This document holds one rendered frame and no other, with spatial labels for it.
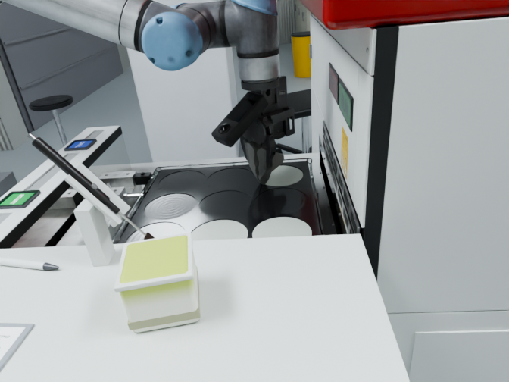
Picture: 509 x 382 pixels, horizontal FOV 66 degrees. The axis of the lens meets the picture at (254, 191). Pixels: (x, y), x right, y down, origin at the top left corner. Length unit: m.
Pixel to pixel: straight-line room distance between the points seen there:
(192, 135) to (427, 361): 2.41
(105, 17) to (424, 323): 0.64
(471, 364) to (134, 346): 0.54
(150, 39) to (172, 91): 2.23
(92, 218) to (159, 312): 0.16
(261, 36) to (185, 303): 0.46
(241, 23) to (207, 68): 2.05
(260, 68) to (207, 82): 2.07
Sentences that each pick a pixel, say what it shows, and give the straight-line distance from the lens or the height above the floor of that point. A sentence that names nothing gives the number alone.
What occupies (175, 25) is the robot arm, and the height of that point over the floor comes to 1.23.
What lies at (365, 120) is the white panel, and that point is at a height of 1.12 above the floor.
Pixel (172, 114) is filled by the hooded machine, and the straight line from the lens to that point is 2.85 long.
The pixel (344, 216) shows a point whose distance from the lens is 0.62.
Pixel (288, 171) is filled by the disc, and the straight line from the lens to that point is 0.85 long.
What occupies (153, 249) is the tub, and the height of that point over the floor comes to 1.03.
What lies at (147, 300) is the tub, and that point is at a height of 1.01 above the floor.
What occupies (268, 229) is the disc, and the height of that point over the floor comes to 0.90.
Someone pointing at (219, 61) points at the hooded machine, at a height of 0.81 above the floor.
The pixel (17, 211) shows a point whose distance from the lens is 0.78.
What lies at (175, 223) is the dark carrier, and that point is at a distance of 0.72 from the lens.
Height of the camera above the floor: 1.27
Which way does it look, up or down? 28 degrees down
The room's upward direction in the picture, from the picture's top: 5 degrees counter-clockwise
